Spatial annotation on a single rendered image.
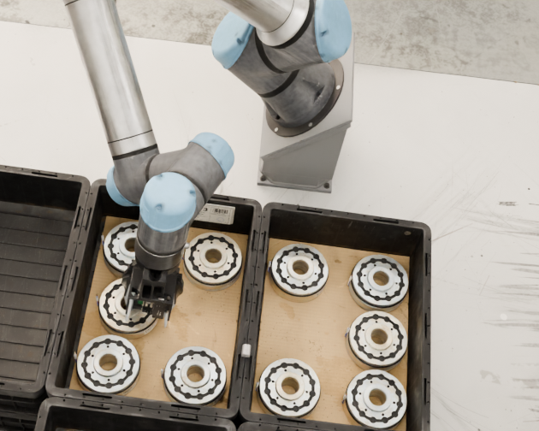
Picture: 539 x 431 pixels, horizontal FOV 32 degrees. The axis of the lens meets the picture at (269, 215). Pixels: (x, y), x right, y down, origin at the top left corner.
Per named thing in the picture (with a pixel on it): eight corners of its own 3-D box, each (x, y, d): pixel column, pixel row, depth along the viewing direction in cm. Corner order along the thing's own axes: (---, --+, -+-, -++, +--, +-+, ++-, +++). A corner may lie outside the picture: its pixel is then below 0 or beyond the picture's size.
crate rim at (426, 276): (262, 207, 167) (263, 199, 165) (428, 229, 169) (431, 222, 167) (237, 424, 147) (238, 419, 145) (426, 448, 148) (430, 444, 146)
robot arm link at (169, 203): (210, 182, 134) (180, 222, 129) (199, 227, 143) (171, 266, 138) (162, 156, 135) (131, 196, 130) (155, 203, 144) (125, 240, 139)
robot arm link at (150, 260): (140, 211, 143) (193, 221, 144) (138, 228, 146) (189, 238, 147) (133, 251, 138) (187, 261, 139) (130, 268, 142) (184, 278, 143)
